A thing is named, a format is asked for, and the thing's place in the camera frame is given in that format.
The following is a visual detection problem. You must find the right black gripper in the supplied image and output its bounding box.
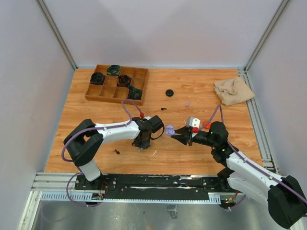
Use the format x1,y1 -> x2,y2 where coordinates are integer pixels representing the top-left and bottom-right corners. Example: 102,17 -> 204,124
171,126 -> 217,148

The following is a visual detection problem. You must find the purple earbud charging case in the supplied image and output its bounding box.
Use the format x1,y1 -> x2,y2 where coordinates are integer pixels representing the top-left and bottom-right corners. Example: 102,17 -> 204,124
165,125 -> 176,136

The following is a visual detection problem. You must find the orange earbud charging case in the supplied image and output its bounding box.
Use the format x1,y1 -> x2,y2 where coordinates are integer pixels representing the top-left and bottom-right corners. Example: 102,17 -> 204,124
203,120 -> 211,129

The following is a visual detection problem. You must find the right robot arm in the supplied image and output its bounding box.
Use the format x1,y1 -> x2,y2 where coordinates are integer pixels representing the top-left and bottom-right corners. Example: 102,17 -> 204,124
171,121 -> 307,229

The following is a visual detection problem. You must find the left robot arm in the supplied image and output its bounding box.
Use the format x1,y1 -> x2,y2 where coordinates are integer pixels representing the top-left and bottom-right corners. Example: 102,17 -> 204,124
63,115 -> 165,190

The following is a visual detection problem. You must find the black round charging case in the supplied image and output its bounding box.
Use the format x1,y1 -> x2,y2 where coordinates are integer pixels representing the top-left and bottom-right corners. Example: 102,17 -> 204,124
165,89 -> 174,97

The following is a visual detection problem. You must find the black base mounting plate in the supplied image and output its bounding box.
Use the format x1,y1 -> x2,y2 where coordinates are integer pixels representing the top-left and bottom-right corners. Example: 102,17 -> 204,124
74,174 -> 236,202

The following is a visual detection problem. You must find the dark green rolled sock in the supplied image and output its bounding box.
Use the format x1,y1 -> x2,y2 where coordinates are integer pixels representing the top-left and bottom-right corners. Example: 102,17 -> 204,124
128,85 -> 142,100

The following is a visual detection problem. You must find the wooden compartment tray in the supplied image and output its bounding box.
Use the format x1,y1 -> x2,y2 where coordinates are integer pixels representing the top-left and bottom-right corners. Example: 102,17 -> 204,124
85,65 -> 149,105

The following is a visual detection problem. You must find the beige cloth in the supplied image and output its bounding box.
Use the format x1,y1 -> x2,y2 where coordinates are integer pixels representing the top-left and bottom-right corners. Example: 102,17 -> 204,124
214,76 -> 255,106

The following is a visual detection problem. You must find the black orange rolled sock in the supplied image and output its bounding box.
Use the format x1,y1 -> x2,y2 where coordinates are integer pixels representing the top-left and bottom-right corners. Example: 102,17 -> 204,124
117,75 -> 131,87

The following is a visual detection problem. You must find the green yellow rolled sock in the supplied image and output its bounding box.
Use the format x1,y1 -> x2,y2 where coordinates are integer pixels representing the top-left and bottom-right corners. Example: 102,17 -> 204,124
107,65 -> 122,76

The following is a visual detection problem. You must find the black rolled sock left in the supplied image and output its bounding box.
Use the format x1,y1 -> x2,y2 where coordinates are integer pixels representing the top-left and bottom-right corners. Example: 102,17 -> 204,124
90,72 -> 106,85

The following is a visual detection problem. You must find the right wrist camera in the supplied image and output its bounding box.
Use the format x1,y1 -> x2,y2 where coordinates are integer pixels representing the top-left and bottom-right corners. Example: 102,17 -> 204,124
186,116 -> 201,128

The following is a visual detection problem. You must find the aluminium frame post right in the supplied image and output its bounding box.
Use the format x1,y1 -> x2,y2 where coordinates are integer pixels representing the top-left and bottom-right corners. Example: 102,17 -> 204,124
244,0 -> 292,72

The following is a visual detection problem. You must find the aluminium frame post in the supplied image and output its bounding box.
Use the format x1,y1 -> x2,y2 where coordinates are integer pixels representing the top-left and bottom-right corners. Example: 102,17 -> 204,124
244,0 -> 292,72
35,0 -> 78,70

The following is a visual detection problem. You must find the aluminium frame post left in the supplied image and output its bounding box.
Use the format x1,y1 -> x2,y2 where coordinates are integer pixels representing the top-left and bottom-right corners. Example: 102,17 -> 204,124
35,0 -> 78,70

